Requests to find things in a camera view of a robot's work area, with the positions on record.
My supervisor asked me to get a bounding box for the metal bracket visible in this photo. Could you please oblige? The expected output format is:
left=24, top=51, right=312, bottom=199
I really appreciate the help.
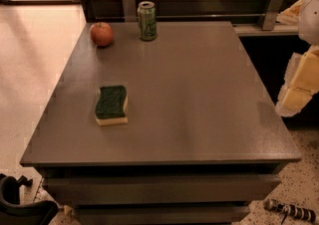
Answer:
left=258, top=0, right=284, bottom=31
left=122, top=0, right=137, bottom=22

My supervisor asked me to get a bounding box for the green soda can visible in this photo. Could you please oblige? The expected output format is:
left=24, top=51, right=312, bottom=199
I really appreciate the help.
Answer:
left=138, top=1, right=157, bottom=41

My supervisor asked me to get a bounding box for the grey cabinet with drawers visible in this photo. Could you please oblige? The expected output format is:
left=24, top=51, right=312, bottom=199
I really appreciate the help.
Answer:
left=21, top=22, right=300, bottom=225

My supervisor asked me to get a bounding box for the black and white striped tool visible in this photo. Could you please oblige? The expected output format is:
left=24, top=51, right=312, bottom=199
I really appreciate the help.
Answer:
left=263, top=199, right=319, bottom=224

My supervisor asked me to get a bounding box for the left metal bracket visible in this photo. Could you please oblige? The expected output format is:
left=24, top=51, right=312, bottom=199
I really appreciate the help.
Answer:
left=122, top=0, right=137, bottom=22

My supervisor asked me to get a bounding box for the right metal bracket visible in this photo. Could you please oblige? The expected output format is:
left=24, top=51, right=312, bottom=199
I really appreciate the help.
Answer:
left=258, top=0, right=284, bottom=31

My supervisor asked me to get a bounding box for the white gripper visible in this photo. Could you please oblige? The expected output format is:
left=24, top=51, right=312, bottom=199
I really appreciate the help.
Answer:
left=275, top=0, right=319, bottom=117

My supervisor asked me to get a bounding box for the red apple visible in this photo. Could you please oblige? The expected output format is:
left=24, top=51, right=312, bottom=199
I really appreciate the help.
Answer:
left=89, top=22, right=114, bottom=47

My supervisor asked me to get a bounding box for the green and yellow sponge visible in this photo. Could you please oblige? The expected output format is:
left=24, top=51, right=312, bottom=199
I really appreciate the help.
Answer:
left=95, top=86, right=128, bottom=126

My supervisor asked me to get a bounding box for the black chair base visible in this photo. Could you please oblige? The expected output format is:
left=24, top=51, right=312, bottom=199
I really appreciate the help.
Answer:
left=0, top=173, right=60, bottom=225

